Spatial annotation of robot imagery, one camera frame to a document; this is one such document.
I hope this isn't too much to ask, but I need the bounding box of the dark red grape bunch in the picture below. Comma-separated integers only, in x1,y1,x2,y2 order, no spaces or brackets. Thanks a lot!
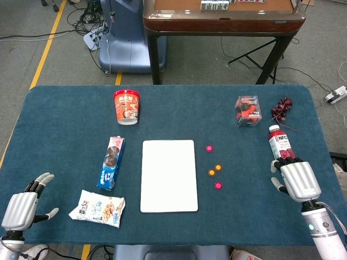
271,96,299,133

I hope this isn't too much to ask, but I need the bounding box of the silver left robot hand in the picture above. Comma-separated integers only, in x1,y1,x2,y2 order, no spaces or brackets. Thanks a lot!
1,172,60,233

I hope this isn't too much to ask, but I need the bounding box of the white red printed box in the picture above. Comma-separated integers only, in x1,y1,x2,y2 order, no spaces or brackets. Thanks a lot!
230,248,261,260

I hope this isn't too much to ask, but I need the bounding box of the red juice bottle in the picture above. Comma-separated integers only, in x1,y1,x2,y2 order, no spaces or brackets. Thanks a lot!
268,125,297,161

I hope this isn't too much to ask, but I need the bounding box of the red instant noodle cup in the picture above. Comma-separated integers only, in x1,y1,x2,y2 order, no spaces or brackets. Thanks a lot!
113,90,141,126

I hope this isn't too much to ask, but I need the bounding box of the white snack bag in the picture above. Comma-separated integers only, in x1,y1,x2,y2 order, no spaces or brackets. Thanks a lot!
68,189,126,229

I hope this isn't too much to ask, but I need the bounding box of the dark print mahjong tile row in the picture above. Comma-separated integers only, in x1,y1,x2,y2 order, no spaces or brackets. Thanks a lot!
201,1,229,11

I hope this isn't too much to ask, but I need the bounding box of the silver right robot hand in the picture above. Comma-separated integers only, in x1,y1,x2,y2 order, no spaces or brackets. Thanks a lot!
270,157,323,203

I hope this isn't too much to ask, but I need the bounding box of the white sneaker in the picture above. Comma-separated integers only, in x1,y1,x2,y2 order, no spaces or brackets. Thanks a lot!
20,243,49,260

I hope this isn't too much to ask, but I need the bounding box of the white rectangular board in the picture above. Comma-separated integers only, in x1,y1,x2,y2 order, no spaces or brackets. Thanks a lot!
139,139,199,213

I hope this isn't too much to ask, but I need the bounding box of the blue felt tablecloth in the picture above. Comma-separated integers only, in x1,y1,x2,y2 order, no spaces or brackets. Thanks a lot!
0,85,345,246

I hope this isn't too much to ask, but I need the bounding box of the blue machine base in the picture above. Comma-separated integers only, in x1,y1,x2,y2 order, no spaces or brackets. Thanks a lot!
98,0,168,74

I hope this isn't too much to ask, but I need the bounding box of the clear box with red toy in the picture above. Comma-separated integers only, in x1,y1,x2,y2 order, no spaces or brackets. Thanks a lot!
234,95,263,128

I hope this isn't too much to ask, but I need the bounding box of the white power strip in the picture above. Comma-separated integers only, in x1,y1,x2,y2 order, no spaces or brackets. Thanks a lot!
324,86,347,104
82,25,105,51

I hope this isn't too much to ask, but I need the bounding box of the black floor cable bundle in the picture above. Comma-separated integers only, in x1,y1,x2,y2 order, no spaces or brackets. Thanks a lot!
66,0,109,36

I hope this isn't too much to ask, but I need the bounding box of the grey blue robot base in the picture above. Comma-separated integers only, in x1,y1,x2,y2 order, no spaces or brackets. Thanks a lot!
112,245,231,260

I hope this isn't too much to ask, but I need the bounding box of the brown mahjong table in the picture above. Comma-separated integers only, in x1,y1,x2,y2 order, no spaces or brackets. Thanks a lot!
143,0,307,85

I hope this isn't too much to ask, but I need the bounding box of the blue cookie box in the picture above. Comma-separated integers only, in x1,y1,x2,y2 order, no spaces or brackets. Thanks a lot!
96,135,126,192

